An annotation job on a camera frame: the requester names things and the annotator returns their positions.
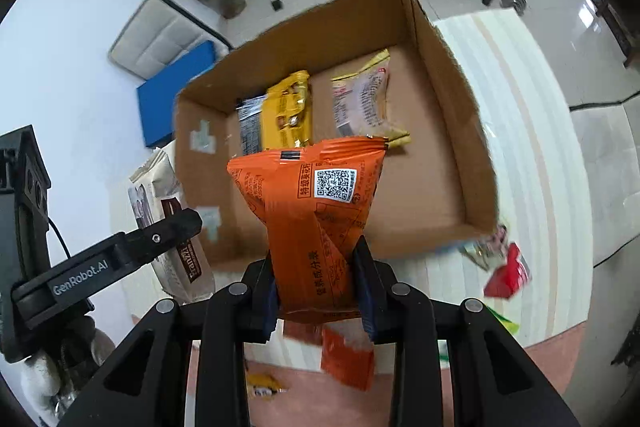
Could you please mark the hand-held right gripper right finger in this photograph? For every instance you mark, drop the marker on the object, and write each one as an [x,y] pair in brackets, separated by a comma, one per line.
[367,302]

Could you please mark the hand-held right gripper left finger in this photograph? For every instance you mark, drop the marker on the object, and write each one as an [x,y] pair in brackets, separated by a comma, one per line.
[269,307]

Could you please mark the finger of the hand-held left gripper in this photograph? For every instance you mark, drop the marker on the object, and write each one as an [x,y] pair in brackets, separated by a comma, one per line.
[170,232]

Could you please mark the beige brown biscuit packet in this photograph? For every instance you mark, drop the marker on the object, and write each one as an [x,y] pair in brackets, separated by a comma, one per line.
[155,187]

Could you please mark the orange snack packet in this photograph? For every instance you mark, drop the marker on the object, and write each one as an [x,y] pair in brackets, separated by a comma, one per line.
[300,227]
[347,359]

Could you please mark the cardboard box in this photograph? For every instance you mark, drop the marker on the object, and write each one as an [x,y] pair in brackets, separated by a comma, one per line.
[425,187]

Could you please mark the yellow white snack packet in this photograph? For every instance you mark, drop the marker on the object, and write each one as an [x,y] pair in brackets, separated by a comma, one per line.
[262,384]

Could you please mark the clear crumpled packet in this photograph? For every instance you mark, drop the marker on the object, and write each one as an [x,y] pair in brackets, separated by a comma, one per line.
[482,249]

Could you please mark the black silver snack packet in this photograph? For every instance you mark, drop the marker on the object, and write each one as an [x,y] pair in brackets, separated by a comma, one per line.
[250,127]

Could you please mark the white padded blue seat chair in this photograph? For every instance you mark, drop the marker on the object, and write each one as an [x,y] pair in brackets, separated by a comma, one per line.
[165,97]

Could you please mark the green yellow snack packet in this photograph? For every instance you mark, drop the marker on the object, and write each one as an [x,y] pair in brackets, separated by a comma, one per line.
[506,321]

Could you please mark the red snack packet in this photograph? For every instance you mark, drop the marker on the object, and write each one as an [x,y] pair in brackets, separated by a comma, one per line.
[507,279]

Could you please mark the beige translucent snack packet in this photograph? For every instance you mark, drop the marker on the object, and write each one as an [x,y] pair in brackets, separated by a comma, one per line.
[362,102]

